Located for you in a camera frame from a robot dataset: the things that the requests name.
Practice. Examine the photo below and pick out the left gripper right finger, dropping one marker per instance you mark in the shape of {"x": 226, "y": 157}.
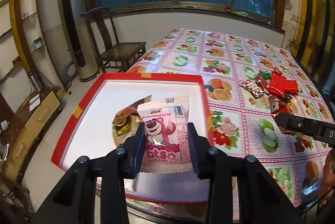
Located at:
{"x": 260, "y": 199}

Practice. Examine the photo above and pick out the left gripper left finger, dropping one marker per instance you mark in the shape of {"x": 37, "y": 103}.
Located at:
{"x": 72, "y": 200}

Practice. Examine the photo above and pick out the long red snack packet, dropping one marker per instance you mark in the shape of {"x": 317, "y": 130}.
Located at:
{"x": 279, "y": 85}

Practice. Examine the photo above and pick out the brown sesame paste snack bag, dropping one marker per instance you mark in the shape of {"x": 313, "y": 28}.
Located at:
{"x": 126, "y": 122}

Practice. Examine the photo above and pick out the pink Lotso bear snack packet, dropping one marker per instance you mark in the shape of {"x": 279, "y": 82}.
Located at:
{"x": 165, "y": 124}

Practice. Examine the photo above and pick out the person's right hand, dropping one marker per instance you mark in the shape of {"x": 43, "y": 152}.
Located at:
{"x": 328, "y": 178}

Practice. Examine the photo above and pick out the dark red candy packet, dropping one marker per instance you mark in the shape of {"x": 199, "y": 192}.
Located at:
{"x": 280, "y": 105}

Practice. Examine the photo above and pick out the red snack box tray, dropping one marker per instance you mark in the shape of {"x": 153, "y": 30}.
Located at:
{"x": 106, "y": 116}

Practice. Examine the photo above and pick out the floral fruit pattern tablecloth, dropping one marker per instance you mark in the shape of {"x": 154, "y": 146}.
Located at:
{"x": 240, "y": 123}

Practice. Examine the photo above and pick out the small dark red snack packet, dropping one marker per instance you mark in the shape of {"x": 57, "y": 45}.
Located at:
{"x": 253, "y": 88}

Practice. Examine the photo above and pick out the green candy packet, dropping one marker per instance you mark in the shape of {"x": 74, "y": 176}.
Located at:
{"x": 265, "y": 74}

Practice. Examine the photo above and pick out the wooden tv cabinet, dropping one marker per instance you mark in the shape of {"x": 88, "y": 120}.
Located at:
{"x": 26, "y": 129}

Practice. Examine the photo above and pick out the dark wooden chair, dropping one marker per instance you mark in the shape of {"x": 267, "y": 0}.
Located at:
{"x": 117, "y": 55}

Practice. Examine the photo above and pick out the silver tower air conditioner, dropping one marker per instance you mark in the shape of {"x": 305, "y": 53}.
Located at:
{"x": 78, "y": 38}

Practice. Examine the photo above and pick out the golden door frame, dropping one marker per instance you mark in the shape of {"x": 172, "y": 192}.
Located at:
{"x": 314, "y": 39}

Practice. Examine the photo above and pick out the white wall shelf unit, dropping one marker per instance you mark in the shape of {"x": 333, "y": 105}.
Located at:
{"x": 33, "y": 54}

